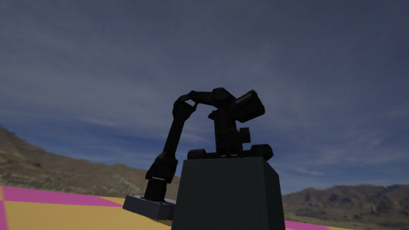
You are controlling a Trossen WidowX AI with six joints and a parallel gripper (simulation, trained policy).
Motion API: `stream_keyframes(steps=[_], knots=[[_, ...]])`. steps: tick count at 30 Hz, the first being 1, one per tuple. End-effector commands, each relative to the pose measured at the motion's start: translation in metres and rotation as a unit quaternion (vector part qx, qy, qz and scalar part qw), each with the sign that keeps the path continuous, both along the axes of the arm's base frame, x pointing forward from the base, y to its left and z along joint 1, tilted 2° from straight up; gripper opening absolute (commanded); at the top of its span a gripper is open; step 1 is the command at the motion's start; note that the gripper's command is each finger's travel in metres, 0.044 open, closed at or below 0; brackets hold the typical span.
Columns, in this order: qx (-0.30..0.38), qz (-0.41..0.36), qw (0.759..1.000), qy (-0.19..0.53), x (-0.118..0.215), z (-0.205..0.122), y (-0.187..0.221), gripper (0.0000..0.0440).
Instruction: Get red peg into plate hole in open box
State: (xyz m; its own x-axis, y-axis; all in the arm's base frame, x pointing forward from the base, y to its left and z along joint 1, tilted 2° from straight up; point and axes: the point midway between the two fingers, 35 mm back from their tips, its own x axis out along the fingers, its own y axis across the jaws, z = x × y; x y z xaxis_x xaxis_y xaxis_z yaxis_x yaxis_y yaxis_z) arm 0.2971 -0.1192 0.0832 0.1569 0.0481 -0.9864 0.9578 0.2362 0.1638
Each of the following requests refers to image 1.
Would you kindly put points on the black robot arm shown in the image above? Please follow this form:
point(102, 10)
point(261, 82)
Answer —
point(230, 110)

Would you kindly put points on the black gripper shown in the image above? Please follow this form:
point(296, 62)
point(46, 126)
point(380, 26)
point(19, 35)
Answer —
point(262, 150)

